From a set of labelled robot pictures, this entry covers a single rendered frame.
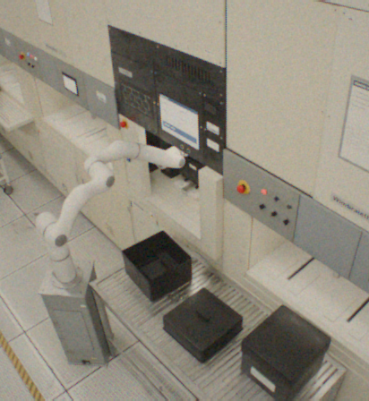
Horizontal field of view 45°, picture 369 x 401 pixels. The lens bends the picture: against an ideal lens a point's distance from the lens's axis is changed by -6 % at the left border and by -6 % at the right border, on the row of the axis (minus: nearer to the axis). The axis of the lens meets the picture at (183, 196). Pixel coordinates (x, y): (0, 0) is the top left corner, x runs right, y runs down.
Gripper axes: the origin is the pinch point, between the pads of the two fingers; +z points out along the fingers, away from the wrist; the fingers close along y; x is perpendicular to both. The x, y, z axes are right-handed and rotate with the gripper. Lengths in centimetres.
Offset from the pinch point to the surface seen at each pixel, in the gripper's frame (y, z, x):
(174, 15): 22, -35, 90
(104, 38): -41, -30, 65
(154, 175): -29.3, -12.0, -34.4
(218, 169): 49, -36, 22
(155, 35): 6, -33, 78
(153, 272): 27, -64, -44
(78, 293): 8, -103, -45
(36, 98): -169, -21, -18
